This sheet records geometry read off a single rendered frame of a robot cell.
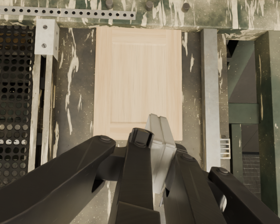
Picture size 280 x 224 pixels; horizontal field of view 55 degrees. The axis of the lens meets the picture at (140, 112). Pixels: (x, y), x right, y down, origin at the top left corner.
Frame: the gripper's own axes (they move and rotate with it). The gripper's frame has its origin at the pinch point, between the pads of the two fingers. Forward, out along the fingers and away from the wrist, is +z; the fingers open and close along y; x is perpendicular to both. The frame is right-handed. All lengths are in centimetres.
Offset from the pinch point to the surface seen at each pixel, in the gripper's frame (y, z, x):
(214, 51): 21, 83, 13
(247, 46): 40, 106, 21
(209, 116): 25, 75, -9
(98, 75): -16, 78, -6
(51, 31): -35, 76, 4
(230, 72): 40, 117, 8
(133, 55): -7, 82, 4
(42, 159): -25, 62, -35
